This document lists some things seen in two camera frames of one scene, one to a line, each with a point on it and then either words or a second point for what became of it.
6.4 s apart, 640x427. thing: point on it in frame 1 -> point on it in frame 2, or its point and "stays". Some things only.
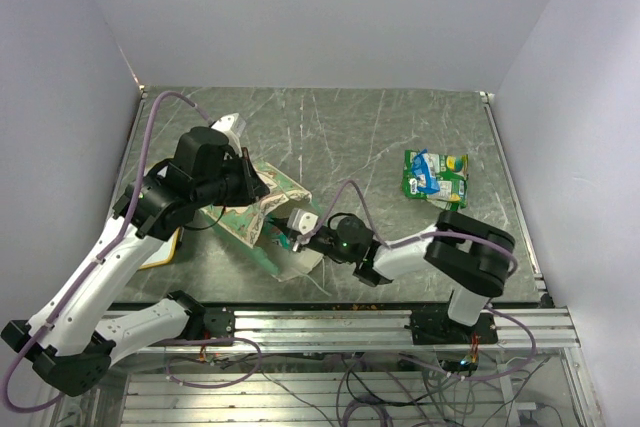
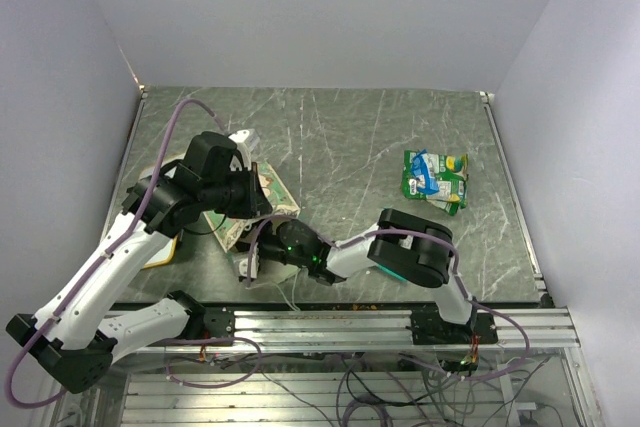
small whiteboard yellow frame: x=166 y=252 stays
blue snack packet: x=421 y=171 stays
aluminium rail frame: x=554 y=328 stays
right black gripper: x=299 y=245 -> x=265 y=231
